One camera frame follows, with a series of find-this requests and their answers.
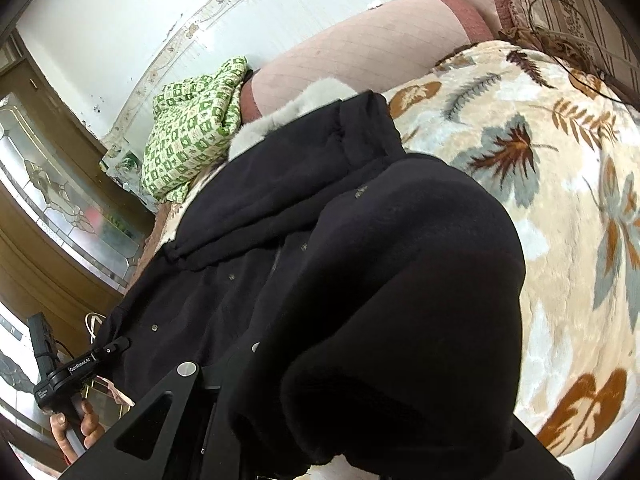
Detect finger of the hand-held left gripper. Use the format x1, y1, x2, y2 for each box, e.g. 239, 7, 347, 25
90, 337, 131, 361

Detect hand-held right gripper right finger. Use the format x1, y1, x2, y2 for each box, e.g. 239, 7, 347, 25
505, 417, 576, 480

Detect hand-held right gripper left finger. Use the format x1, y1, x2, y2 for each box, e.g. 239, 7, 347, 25
60, 360, 221, 480

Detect black coat with fur collar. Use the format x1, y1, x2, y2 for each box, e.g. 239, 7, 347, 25
97, 82, 526, 480

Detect person's left hand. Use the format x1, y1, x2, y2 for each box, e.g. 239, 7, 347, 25
50, 399, 106, 467

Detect wooden door with patterned glass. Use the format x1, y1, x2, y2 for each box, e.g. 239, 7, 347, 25
0, 30, 156, 461

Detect floral pillow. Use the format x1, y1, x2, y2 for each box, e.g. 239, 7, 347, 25
100, 147, 146, 196

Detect green patterned cloth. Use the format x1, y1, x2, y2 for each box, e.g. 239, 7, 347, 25
140, 56, 251, 203

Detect leaf print plush blanket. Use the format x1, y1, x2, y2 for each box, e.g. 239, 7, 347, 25
145, 40, 640, 471

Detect striped floral sofa cushion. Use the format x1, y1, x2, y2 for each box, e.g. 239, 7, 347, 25
502, 0, 640, 96

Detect white cable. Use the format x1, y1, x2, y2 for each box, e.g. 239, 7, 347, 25
84, 312, 107, 343

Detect thin black cable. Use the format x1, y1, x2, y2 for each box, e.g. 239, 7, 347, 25
520, 0, 640, 106

